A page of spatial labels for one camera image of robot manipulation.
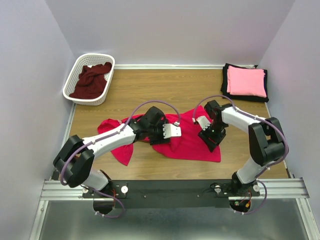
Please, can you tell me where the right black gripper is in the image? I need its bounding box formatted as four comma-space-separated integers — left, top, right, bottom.
197, 122, 226, 153

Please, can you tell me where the crimson red t shirt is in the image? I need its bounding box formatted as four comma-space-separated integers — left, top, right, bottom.
97, 106, 221, 166

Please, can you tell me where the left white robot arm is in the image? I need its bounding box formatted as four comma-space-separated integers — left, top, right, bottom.
53, 106, 170, 198

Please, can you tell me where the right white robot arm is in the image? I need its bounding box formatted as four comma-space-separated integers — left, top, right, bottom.
192, 100, 289, 197

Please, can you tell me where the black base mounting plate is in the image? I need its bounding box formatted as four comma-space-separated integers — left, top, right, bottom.
82, 178, 261, 210

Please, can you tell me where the folded black t shirt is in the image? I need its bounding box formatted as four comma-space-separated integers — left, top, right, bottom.
220, 63, 269, 103

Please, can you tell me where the folded pink t shirt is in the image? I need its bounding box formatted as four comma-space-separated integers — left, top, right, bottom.
226, 66, 267, 98

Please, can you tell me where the dark maroon t shirt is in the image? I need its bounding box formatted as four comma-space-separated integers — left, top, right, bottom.
69, 62, 113, 100

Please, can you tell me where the white plastic laundry basket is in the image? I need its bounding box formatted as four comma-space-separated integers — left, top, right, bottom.
62, 53, 115, 106

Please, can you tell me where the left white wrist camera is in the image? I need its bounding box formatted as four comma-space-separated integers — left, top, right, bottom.
162, 123, 182, 139

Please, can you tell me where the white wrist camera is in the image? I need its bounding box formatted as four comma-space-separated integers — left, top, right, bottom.
162, 123, 182, 139
192, 115, 211, 131

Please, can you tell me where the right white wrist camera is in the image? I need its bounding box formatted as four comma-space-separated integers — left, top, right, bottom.
192, 115, 211, 131

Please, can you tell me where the aluminium frame rail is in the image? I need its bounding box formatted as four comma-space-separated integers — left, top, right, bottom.
40, 178, 310, 201

